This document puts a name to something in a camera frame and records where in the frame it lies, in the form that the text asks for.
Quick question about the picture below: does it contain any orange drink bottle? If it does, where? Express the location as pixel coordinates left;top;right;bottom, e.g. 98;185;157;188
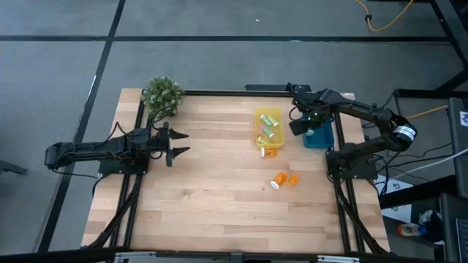
397;222;428;238

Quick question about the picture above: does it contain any tape-wrapped orange pill bottle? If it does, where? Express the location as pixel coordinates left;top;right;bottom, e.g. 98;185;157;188
269;172;289;191

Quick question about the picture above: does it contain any green artificial plant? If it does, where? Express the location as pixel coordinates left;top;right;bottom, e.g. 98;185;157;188
140;75;186;118

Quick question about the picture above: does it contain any black desk leg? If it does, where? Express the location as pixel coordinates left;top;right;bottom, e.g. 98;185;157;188
393;0;468;99

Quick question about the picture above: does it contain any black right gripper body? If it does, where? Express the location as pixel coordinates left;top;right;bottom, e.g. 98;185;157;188
288;89;336;137

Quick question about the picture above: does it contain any white printed paper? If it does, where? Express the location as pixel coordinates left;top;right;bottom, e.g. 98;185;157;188
375;174;416;224

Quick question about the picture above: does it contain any yellow cable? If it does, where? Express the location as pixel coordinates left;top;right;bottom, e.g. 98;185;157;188
352;0;416;33
404;104;450;121

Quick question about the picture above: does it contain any yellow translucent plastic bin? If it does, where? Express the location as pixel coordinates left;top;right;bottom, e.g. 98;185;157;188
254;107;286;149

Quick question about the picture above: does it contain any black computer tower with sticker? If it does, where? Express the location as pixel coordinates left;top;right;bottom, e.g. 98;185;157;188
446;96;468;200

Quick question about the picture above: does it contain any black bag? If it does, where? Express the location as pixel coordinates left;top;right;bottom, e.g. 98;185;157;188
418;209;445;244

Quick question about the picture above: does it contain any white cable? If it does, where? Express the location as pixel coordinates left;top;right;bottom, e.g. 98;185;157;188
385;147;468;180

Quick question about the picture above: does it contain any blue plastic bin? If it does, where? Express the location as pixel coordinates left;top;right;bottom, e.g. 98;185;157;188
301;115;336;149

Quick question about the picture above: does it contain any dark chair base leg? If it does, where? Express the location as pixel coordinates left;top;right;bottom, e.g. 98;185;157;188
0;159;29;176

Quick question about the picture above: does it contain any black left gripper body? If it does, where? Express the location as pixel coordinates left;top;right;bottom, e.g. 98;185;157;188
148;121;173;168

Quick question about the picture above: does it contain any black mount bar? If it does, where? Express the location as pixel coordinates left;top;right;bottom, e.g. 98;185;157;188
244;83;312;93

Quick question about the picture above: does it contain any silver bracket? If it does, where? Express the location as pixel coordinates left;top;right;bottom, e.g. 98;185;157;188
113;251;159;263
317;254;361;263

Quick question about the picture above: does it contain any black desk foot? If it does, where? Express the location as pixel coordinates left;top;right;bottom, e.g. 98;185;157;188
378;174;458;210

